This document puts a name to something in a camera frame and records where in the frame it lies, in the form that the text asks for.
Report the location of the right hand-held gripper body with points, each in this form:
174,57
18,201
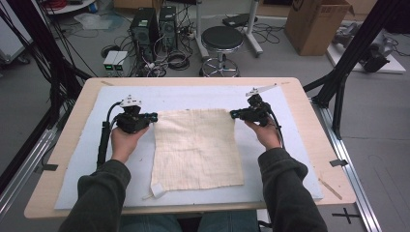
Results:
256,112

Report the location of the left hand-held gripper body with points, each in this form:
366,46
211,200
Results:
132,121

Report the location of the cream towel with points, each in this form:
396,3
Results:
196,151

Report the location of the person's left hand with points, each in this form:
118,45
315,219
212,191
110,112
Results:
124,145

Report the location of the person's right hand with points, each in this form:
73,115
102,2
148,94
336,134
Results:
267,137

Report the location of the white foam board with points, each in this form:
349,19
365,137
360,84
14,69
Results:
193,96

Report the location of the white power supply box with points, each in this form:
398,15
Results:
109,59
121,60

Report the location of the black round stool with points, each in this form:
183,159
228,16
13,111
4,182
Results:
222,38

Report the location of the large black computer tower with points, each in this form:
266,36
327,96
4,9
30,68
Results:
143,32

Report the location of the white stand leg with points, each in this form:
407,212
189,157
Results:
200,32
253,29

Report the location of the slim black computer tower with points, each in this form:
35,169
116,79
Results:
167,29

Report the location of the flat black case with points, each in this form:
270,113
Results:
238,20

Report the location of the brown cardboard box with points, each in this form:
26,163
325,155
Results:
312,32

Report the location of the person's left leg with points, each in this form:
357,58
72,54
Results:
148,225

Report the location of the person's leg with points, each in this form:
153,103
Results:
228,223
148,225

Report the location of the person's right leg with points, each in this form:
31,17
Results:
228,223

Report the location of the beige tape strip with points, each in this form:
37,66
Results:
330,189

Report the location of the clear plastic bag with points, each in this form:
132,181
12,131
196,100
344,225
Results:
93,21

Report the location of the black device on platform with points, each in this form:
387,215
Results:
374,59

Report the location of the white round table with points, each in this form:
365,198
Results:
71,7

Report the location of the black tape cross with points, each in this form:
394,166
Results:
346,215

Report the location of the white floor platform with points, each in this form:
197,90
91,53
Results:
395,66

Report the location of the white panel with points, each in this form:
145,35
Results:
11,35

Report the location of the aluminium rail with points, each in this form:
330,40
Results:
348,174
29,161

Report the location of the black metal frame post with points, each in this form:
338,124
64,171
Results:
354,48

